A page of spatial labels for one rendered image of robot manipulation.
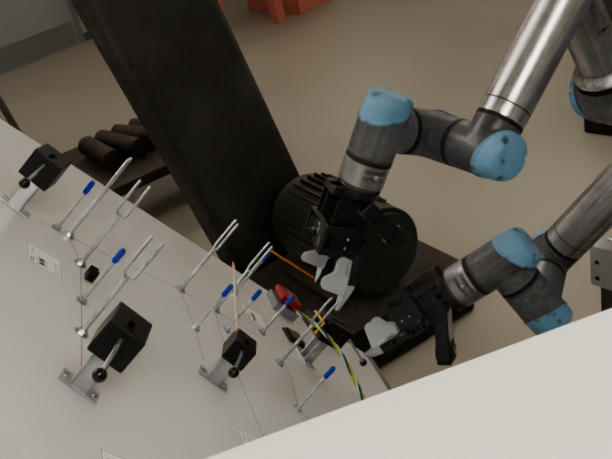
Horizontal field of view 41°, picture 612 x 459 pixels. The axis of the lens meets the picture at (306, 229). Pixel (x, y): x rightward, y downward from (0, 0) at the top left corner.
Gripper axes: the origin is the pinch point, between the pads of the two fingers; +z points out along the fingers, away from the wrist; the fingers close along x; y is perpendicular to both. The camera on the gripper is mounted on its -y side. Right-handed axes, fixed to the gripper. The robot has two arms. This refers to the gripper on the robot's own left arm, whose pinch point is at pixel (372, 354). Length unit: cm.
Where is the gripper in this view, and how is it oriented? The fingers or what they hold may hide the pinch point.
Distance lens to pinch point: 152.1
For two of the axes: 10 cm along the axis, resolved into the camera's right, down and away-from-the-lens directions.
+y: -5.6, -8.2, 0.8
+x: -3.9, 1.8, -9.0
